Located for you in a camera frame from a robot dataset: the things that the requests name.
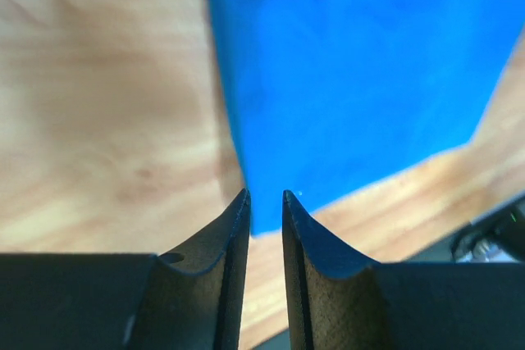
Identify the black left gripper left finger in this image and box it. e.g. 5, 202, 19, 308
1, 190, 251, 349

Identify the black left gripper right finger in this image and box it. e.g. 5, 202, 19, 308
282, 191, 524, 349

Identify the blue t shirt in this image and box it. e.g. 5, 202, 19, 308
208, 0, 524, 236

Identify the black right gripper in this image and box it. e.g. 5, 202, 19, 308
450, 194, 524, 262

